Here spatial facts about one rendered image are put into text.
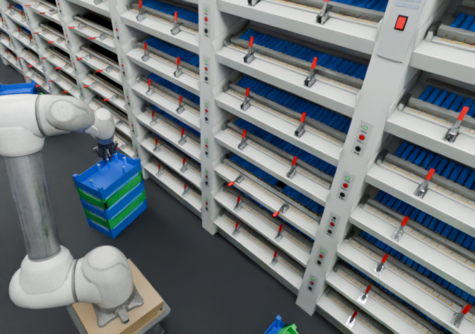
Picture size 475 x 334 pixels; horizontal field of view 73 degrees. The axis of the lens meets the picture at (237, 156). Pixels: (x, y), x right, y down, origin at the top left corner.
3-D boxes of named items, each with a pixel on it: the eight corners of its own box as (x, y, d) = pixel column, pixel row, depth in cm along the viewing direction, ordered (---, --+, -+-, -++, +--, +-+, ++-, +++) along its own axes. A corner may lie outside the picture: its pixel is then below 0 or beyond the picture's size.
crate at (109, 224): (111, 229, 184) (108, 220, 179) (85, 216, 191) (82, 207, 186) (146, 198, 206) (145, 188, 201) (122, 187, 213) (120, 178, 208)
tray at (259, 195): (315, 241, 136) (315, 231, 128) (215, 174, 167) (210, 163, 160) (341, 206, 143) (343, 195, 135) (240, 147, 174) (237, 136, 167)
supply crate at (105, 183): (102, 200, 169) (100, 188, 165) (75, 186, 176) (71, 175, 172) (141, 169, 191) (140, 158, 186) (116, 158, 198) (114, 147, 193)
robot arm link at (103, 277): (133, 305, 124) (126, 270, 111) (82, 314, 119) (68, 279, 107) (134, 269, 136) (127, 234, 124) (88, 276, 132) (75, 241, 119)
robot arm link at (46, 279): (78, 313, 115) (9, 325, 110) (87, 283, 130) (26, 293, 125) (34, 96, 92) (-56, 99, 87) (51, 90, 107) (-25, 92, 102)
